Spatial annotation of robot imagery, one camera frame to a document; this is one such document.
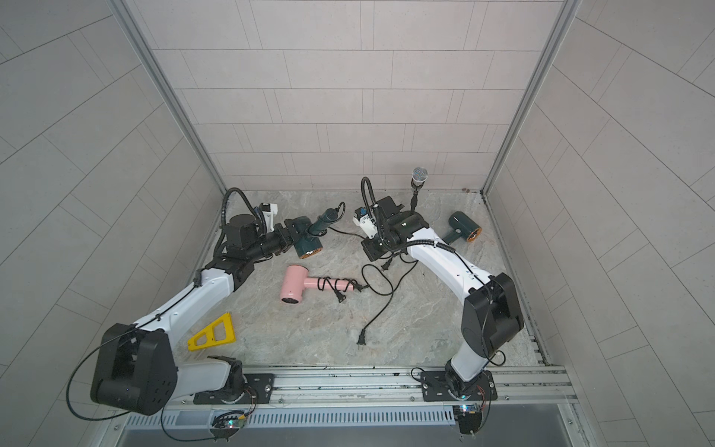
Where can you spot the circuit board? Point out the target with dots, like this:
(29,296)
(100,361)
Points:
(234,420)
(468,419)

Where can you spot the right circuit board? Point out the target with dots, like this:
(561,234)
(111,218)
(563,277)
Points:
(468,419)

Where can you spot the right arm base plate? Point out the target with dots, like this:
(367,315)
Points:
(442,386)

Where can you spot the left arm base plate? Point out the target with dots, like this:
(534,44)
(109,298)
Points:
(255,389)

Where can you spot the aluminium rail frame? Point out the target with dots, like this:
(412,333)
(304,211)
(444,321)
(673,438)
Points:
(302,387)

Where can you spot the microphone on black stand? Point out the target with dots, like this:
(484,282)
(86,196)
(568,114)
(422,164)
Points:
(418,178)

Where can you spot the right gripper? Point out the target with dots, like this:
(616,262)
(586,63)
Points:
(370,246)

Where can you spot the pink hair dryer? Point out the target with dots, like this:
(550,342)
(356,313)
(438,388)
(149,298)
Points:
(297,280)

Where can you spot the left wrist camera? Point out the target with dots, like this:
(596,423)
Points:
(269,212)

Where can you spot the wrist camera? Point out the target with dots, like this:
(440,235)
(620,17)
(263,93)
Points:
(366,224)
(269,212)

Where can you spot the yellow triangular plastic piece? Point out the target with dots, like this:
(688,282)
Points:
(220,332)

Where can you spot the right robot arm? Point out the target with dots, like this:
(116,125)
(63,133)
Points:
(491,314)

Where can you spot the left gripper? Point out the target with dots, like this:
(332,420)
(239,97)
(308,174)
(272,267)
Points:
(285,245)

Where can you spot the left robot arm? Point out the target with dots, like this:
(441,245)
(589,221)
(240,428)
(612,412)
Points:
(136,369)

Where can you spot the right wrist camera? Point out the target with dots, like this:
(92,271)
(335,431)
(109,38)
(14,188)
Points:
(366,224)

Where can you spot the left circuit board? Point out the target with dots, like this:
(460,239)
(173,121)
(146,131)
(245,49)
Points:
(234,420)

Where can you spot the green hair dryer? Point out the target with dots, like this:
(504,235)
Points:
(308,243)
(462,228)

